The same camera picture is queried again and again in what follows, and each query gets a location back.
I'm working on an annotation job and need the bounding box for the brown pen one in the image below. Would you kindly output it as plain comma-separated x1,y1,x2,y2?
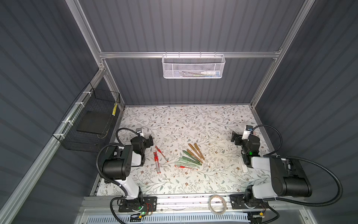
188,143,202,160

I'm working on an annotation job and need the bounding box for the brown pen two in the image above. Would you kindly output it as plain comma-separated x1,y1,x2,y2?
194,143,205,160

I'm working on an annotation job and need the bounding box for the brown pen three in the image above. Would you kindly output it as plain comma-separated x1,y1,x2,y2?
186,149,203,163

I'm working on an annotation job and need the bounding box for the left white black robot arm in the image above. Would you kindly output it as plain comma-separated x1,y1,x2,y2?
96,127,154,211

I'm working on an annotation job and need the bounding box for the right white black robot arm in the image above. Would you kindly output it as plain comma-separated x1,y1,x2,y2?
230,125,343,209

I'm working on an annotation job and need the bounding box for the red pen left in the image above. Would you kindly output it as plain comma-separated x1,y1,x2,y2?
153,152,160,174

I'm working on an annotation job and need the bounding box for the red pen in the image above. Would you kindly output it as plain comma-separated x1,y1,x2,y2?
174,165,198,170
153,152,160,174
155,146,169,162
155,152,161,174

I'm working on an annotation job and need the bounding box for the red pen upper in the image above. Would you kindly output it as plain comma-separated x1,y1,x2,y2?
155,146,169,162

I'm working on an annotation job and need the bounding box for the red pen right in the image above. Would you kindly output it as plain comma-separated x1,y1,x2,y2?
155,152,161,174

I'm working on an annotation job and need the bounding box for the green pen lower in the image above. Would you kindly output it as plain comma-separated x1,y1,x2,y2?
175,161,200,169

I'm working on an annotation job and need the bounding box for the red pen lower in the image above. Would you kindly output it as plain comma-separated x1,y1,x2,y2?
174,165,198,170

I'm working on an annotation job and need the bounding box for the green pen upper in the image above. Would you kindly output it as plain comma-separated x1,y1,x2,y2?
183,151,202,164

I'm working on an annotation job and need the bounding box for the white eraser stick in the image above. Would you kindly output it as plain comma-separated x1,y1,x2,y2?
239,156,248,173

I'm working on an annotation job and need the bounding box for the floral patterned table mat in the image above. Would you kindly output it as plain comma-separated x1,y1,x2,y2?
112,105,283,195

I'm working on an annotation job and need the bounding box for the clear tape roll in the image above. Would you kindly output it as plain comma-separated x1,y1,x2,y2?
208,195,227,215

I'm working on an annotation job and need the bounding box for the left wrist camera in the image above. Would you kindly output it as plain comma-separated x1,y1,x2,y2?
136,128,144,137

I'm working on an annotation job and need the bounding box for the black wire basket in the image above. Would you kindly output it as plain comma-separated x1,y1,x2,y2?
53,85,121,153

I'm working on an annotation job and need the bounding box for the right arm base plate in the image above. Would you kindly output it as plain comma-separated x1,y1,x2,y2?
229,194,267,210

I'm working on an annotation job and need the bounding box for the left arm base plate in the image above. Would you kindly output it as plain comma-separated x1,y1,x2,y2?
117,197,158,212

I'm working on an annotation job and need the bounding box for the white wire mesh basket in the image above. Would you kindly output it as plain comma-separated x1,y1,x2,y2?
161,53,226,79

